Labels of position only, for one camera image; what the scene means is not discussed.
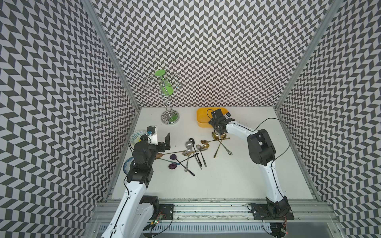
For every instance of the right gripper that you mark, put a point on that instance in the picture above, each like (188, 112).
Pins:
(212, 121)

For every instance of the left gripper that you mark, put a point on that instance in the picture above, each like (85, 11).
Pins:
(160, 145)

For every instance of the ornate gold spoon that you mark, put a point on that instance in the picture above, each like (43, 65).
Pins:
(218, 138)

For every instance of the yellow plastic storage box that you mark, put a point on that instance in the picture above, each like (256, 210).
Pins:
(203, 115)

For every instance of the large silver spoon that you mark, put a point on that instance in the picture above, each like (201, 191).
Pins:
(188, 145)

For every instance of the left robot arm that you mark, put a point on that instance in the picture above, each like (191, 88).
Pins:
(138, 212)

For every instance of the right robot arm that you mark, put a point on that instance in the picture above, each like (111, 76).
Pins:
(262, 152)

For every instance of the purple spoon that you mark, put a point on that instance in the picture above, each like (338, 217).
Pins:
(176, 163)

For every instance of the black spoon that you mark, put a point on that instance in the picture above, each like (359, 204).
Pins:
(196, 153)

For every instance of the chrome cup holder stand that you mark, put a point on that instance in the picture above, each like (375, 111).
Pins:
(170, 116)

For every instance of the silver teaspoon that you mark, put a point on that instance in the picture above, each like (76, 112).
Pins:
(200, 148)

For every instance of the yellow blue patterned bowl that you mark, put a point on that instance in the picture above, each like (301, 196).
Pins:
(138, 136)

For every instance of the blue patterned plate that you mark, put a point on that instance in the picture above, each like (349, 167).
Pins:
(127, 164)

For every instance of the green plastic cup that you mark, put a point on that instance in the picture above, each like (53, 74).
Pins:
(164, 83)

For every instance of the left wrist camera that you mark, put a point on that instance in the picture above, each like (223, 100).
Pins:
(152, 135)

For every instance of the copper handled spoon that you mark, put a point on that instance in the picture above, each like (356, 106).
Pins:
(159, 155)

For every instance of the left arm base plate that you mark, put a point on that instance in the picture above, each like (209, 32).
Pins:
(167, 210)

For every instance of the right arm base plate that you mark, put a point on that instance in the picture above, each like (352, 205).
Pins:
(271, 211)

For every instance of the aluminium corner post left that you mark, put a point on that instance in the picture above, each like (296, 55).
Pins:
(93, 17)

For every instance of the aluminium corner post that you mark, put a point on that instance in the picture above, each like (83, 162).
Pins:
(93, 17)
(321, 29)

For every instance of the aluminium front rail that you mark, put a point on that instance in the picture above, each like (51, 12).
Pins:
(236, 210)

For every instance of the aluminium corner post right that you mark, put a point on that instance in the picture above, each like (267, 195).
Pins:
(321, 29)

